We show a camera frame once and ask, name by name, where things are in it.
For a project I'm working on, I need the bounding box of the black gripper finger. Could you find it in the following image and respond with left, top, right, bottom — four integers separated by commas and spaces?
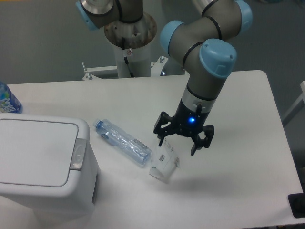
153, 111, 173, 146
191, 125, 214, 156

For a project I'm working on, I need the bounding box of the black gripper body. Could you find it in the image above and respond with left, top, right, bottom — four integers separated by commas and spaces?
173, 100, 212, 137

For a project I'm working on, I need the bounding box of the white push-lid trash can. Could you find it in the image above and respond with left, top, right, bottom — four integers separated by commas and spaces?
0, 114, 100, 215

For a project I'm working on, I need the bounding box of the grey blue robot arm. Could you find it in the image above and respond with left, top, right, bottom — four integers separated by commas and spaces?
76, 0, 253, 154

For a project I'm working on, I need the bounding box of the clear blue plastic bottle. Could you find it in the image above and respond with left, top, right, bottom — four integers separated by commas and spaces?
93, 119, 152, 167

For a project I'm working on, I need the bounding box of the black table corner device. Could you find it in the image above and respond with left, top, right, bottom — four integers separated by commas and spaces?
288, 193, 305, 219

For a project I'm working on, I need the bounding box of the blue labelled water bottle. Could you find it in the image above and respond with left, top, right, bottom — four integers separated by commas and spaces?
0, 82, 23, 114

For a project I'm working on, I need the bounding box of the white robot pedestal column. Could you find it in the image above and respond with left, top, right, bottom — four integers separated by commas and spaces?
104, 11, 158, 78

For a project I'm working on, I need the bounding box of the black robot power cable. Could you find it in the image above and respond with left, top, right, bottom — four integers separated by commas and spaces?
121, 37, 134, 78

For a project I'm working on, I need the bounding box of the white frame at right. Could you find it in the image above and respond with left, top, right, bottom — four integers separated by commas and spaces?
282, 81, 305, 126

